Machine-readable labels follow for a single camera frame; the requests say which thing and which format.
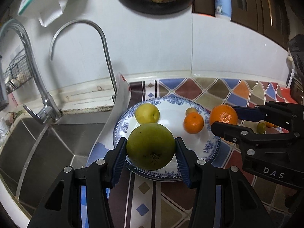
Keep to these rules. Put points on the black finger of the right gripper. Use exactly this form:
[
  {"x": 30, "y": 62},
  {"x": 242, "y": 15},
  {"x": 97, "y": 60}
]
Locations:
[
  {"x": 276, "y": 113},
  {"x": 246, "y": 138}
]

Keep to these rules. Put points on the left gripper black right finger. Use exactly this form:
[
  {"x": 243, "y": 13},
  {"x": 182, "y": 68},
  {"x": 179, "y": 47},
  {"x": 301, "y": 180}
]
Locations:
[{"x": 200, "y": 175}]

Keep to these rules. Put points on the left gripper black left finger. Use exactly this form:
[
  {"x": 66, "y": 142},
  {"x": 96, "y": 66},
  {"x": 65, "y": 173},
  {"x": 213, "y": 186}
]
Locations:
[{"x": 104, "y": 174}]

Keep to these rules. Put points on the large orange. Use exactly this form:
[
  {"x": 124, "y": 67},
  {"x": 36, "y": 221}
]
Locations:
[{"x": 224, "y": 114}]

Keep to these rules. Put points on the large green apple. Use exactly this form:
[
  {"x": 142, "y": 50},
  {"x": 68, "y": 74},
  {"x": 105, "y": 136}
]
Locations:
[{"x": 150, "y": 146}]

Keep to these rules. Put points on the small brown-yellow fruit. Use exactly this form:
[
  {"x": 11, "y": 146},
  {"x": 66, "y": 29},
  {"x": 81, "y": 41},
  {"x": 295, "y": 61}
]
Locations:
[{"x": 190, "y": 110}]

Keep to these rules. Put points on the yellow apple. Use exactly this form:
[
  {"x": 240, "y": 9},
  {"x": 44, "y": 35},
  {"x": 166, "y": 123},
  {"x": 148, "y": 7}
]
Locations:
[{"x": 147, "y": 113}]

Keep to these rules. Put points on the steel kitchen sink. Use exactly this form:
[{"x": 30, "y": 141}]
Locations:
[{"x": 34, "y": 154}]

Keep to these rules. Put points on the small dark green fruit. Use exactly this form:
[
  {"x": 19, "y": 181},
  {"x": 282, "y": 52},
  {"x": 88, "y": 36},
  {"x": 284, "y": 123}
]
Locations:
[{"x": 261, "y": 127}]

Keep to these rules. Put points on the red patterned foam mat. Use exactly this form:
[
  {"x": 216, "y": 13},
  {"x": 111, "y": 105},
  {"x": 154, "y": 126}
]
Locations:
[{"x": 286, "y": 94}]

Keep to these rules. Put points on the steel pot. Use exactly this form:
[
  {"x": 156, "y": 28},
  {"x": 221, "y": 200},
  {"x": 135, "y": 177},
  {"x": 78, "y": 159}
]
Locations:
[{"x": 296, "y": 89}]

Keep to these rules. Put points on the blue white oval plate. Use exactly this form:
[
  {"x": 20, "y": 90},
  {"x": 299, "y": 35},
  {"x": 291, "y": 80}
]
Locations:
[{"x": 172, "y": 113}]

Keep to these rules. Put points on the tall chrome gooseneck faucet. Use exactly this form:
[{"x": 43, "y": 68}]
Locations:
[{"x": 78, "y": 53}]

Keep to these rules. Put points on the chrome pull-down faucet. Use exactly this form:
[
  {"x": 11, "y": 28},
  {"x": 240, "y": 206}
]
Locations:
[{"x": 50, "y": 110}]

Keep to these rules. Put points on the blue white bottle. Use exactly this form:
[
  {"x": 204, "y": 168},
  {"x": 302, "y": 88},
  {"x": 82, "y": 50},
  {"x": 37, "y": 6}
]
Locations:
[{"x": 223, "y": 9}]

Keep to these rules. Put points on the black wire sink caddy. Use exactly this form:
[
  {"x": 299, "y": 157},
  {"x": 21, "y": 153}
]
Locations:
[{"x": 17, "y": 73}]

